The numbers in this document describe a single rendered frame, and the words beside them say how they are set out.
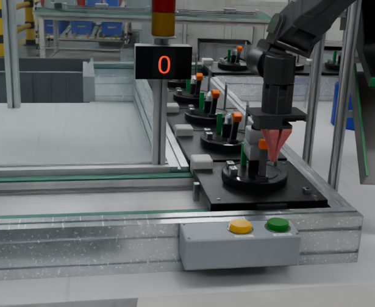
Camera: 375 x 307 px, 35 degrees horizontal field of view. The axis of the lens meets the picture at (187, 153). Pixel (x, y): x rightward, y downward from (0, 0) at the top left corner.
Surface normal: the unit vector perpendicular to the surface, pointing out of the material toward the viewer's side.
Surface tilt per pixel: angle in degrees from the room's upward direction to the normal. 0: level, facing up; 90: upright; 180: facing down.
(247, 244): 90
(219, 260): 90
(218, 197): 0
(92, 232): 90
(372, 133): 45
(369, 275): 0
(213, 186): 0
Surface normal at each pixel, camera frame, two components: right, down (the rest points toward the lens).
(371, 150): 0.02, -0.44
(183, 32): 0.00, 0.32
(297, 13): -0.90, -0.22
